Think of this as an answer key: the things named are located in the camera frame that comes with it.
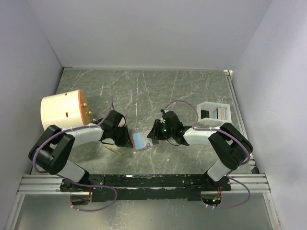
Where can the brown leather card holder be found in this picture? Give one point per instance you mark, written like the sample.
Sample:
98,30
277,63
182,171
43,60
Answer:
156,143

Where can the black VIP card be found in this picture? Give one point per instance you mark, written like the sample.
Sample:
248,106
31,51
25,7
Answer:
205,114

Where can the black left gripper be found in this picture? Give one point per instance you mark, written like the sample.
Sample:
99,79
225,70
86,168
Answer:
126,141

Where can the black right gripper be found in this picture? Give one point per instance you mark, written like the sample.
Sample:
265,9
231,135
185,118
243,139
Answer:
155,132

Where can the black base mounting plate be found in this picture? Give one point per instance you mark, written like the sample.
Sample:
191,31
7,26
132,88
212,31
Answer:
143,187

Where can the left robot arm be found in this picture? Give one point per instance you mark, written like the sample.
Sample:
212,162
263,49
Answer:
51,151

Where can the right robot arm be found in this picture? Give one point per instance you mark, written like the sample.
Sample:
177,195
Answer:
231,147

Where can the silver VIP card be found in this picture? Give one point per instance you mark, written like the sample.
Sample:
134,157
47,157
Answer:
141,141

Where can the white card storage box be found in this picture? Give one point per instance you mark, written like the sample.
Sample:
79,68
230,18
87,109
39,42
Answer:
212,121

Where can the gold pencil stick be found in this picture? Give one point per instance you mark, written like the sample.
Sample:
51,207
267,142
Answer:
113,150

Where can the white cylinder toy with studs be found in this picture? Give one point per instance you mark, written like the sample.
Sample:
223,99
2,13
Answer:
69,109

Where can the stack of cards in box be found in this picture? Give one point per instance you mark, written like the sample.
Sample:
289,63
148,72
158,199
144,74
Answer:
222,113

